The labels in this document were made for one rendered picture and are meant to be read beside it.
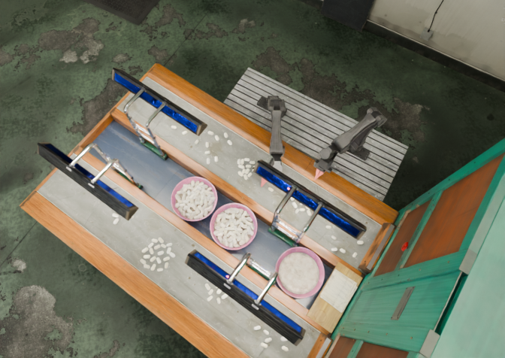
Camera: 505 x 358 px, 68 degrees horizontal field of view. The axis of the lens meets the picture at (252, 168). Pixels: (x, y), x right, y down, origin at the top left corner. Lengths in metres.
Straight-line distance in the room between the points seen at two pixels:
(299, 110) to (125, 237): 1.34
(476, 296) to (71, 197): 2.04
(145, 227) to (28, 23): 2.72
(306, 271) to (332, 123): 0.98
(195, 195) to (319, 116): 0.97
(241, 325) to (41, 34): 3.25
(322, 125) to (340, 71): 1.18
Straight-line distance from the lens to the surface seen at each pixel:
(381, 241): 2.13
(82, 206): 2.38
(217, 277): 1.74
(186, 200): 2.21
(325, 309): 2.10
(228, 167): 2.26
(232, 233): 2.14
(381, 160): 2.50
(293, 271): 2.13
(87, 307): 3.06
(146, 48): 3.78
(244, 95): 2.57
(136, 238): 2.22
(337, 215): 1.84
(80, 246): 2.30
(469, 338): 1.20
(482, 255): 1.25
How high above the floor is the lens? 2.84
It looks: 69 degrees down
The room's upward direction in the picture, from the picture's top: 2 degrees clockwise
